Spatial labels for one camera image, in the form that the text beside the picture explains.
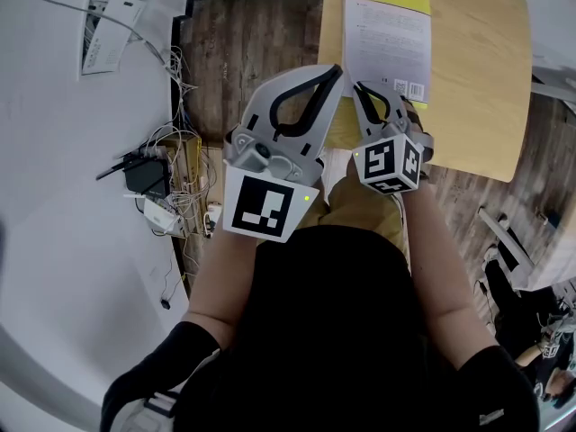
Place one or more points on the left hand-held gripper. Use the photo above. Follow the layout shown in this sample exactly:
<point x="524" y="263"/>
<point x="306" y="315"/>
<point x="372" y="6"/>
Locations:
<point x="263" y="207"/>

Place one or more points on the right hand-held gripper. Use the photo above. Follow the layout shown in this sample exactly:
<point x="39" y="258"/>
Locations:
<point x="387" y="162"/>

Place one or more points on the yellow and white booklet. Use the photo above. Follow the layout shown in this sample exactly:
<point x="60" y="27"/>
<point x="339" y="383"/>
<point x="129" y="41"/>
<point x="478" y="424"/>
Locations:
<point x="387" y="38"/>

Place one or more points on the person's right forearm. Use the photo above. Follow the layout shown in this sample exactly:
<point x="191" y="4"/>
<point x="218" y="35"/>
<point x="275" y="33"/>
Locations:
<point x="438" y="277"/>

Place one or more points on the person's left forearm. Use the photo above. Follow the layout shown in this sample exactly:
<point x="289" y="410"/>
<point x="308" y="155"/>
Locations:
<point x="220" y="286"/>

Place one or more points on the person's right hand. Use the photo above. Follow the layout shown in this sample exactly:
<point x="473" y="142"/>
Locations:
<point x="415" y="119"/>

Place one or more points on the person's white shoe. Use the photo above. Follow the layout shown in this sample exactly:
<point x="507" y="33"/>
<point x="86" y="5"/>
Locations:
<point x="335" y="169"/>

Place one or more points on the person's yellow trousers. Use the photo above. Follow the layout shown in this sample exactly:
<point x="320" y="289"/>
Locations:
<point x="360" y="205"/>

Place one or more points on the cardboard box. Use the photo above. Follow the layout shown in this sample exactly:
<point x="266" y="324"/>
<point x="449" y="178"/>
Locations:
<point x="189" y="151"/>

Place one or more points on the white power strip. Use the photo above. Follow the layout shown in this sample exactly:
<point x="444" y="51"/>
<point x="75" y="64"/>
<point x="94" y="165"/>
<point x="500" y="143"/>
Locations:
<point x="213" y="216"/>

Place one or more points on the black router with antennas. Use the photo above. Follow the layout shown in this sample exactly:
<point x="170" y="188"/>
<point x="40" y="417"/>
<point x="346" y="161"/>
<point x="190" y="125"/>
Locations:
<point x="146" y="178"/>

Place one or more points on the person's black shirt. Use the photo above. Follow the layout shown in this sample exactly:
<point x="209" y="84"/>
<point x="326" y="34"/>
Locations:
<point x="333" y="322"/>

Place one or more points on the white network wall box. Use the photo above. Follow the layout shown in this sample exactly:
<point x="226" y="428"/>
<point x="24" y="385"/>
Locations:
<point x="108" y="38"/>

